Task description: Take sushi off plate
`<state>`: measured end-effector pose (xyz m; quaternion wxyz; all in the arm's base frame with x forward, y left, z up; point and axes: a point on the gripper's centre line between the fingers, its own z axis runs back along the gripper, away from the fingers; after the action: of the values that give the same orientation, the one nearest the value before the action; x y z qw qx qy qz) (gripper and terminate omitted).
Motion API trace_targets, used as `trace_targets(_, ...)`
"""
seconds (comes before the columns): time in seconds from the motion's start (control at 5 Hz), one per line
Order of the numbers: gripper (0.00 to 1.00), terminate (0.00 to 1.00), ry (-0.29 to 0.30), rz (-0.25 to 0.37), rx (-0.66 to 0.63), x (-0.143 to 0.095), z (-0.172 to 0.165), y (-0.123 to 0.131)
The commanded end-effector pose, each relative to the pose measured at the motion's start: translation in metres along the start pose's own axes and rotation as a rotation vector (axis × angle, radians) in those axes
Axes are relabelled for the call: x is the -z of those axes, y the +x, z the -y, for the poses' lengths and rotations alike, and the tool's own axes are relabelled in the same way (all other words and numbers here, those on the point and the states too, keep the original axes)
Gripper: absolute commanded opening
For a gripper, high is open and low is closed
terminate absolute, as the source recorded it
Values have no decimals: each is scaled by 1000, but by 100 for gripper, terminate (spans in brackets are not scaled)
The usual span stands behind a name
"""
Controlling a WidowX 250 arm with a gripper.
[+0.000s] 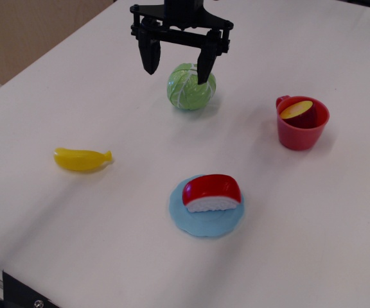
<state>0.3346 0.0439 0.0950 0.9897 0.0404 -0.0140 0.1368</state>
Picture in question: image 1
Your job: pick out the green toy cabbage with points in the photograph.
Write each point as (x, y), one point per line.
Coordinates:
(183, 90)

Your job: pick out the red white toy sushi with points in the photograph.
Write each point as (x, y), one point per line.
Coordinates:
(211, 193)

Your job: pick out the light blue toy plate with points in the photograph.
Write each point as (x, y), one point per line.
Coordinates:
(203, 224)

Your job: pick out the red toy cup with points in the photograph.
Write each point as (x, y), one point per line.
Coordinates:
(300, 139)

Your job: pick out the yellow toy banana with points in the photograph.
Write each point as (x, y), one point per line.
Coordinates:
(80, 160)

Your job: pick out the purple yellow toy fruit half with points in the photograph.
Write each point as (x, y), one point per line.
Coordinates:
(301, 115)

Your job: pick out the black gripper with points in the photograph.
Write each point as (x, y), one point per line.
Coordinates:
(185, 23)

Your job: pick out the black table corner bracket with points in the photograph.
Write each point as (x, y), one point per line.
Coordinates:
(17, 294)

